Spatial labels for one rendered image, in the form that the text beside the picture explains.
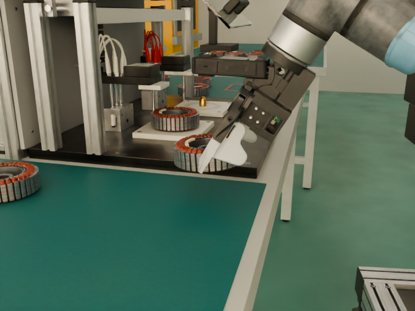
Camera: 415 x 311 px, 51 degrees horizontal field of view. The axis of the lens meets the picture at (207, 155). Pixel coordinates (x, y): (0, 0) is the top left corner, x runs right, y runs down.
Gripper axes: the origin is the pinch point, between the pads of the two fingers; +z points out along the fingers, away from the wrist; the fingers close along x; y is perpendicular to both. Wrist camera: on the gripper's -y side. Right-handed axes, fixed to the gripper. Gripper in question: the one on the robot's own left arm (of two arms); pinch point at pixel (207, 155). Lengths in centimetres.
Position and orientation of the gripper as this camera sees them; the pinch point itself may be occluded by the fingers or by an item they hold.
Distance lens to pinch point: 69.7
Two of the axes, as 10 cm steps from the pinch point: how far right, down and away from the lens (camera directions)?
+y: 8.4, 5.4, -0.4
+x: 2.4, -3.0, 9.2
